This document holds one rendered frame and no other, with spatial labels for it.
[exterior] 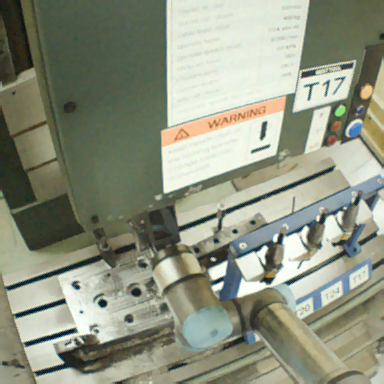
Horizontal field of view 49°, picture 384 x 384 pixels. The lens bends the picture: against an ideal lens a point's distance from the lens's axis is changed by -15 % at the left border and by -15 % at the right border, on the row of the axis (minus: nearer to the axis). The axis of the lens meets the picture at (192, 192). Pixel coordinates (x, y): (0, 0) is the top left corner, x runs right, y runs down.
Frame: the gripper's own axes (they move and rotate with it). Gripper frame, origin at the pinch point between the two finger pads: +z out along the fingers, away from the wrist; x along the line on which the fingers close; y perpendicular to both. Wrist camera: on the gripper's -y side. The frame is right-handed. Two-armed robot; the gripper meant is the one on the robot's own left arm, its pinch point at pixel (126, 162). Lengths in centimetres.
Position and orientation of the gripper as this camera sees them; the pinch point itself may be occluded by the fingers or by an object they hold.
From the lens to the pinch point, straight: 85.4
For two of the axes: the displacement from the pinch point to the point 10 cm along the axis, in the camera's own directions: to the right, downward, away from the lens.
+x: 9.1, -3.3, 2.6
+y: -0.4, 5.5, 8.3
